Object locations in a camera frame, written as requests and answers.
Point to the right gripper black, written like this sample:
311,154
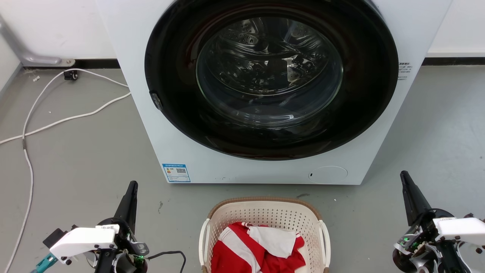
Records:
416,242

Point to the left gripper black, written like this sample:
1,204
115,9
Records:
127,242

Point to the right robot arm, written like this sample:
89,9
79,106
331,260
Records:
451,258

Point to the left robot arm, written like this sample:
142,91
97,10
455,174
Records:
104,263

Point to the cream perforated laundry basket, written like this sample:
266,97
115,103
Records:
265,214

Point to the blue energy label sticker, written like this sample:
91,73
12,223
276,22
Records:
176,173

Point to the round white filter cover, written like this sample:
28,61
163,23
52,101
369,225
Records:
327,174

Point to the black round washer door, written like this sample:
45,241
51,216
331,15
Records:
363,113

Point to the teal connector clip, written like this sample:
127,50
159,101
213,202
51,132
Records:
43,263

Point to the red and white garment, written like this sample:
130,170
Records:
235,254

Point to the black text warning sticker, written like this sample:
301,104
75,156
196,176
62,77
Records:
404,71

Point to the white front-load washing machine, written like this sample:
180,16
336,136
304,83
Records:
265,172

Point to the small black floor plug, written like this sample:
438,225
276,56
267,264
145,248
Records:
71,75

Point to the right white wrist camera housing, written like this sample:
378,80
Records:
460,228

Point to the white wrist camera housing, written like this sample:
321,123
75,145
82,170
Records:
460,228
83,240

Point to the left white wrist camera housing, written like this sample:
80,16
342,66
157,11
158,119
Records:
83,240

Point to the grey wall pipe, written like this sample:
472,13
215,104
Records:
22,53

